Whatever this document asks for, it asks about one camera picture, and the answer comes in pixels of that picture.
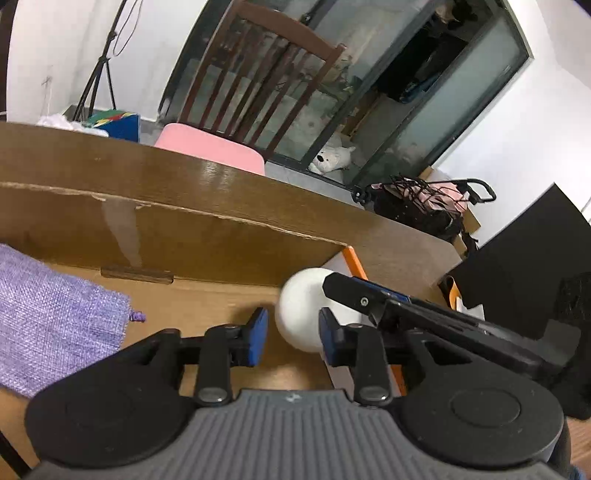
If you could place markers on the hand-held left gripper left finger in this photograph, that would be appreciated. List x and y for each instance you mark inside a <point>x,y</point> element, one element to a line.
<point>256,334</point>

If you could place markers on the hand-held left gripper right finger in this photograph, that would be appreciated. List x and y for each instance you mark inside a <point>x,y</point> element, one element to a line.
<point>328,341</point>

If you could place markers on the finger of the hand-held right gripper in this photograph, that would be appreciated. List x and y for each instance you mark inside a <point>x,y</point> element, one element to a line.
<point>351,290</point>

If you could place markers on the white soft ball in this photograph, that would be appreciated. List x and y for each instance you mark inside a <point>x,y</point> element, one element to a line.
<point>300,309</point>

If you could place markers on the red cardboard box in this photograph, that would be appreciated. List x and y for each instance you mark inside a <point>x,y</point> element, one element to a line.
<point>194,240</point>

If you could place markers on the black paper bag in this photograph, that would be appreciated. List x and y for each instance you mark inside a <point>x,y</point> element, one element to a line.
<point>521,258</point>

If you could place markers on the black cart with pink bag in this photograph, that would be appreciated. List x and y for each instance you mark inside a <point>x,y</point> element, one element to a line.
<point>415,207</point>

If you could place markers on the white plush toy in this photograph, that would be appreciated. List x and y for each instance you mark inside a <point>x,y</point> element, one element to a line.
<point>330,158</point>

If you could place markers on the pink seat cushion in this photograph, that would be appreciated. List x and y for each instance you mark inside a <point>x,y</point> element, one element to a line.
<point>212,147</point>

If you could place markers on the purple woven cloth bag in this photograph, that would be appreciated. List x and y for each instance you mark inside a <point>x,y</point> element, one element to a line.
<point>51,323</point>

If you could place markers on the glass sliding door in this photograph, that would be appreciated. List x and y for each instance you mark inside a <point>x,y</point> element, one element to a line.
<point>397,83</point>

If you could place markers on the dark wooden slatted chair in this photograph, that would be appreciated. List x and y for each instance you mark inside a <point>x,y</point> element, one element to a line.
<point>258,78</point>

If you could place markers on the colourful blue box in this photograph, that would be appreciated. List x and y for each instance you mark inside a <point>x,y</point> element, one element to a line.
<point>121,124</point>

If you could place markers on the white plastic bag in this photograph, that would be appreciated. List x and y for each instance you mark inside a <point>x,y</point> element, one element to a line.
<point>60,123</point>

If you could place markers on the black tripod stand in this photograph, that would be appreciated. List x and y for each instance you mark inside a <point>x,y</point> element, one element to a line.
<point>99,60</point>

